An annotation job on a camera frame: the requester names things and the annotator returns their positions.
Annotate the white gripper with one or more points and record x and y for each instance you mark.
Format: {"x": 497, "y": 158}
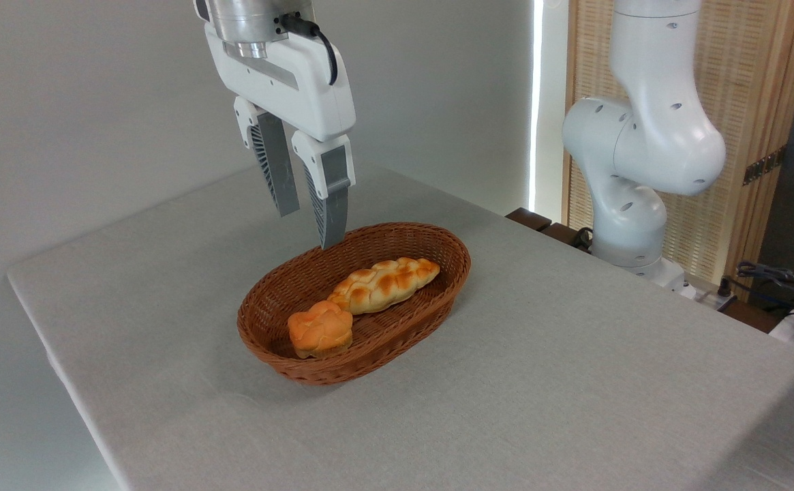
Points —
{"x": 301, "y": 88}

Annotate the orange flower-shaped bread bun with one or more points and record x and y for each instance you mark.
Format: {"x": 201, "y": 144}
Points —
{"x": 319, "y": 329}

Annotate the long braided bread loaf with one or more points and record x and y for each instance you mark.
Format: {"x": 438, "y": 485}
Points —
{"x": 386, "y": 283}

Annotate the brown oval wicker basket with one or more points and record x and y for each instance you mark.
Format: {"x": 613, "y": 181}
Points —
{"x": 369, "y": 341}

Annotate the grey tablecloth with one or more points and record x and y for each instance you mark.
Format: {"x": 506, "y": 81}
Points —
{"x": 540, "y": 382}

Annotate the white power strip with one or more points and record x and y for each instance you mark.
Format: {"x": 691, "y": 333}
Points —
{"x": 715, "y": 299}

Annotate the wooden slatted folding screen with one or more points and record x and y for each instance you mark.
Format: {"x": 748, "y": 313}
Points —
{"x": 744, "y": 82}

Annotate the black screen hinge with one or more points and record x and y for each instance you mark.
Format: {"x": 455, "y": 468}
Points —
{"x": 763, "y": 166}

